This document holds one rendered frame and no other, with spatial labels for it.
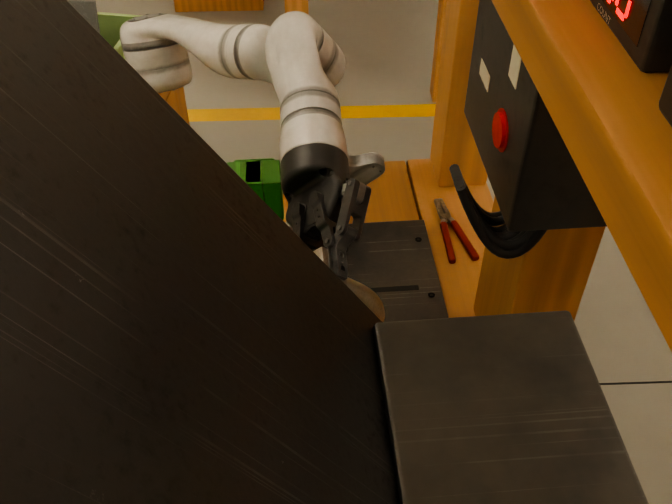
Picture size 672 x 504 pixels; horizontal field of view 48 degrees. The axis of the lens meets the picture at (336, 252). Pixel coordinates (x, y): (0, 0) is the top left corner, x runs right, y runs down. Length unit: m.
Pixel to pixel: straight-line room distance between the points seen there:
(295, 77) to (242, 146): 2.13
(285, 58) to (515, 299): 0.41
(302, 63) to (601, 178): 0.54
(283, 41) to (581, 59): 0.52
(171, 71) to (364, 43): 2.57
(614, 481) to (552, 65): 0.32
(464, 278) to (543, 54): 0.79
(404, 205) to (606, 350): 1.17
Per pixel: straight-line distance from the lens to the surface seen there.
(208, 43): 1.04
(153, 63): 1.15
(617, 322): 2.46
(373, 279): 1.18
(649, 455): 2.20
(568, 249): 0.93
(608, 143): 0.39
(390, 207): 1.34
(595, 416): 0.65
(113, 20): 1.84
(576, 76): 0.43
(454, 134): 1.33
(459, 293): 1.20
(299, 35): 0.90
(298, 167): 0.79
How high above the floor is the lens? 1.75
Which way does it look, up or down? 44 degrees down
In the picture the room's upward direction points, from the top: straight up
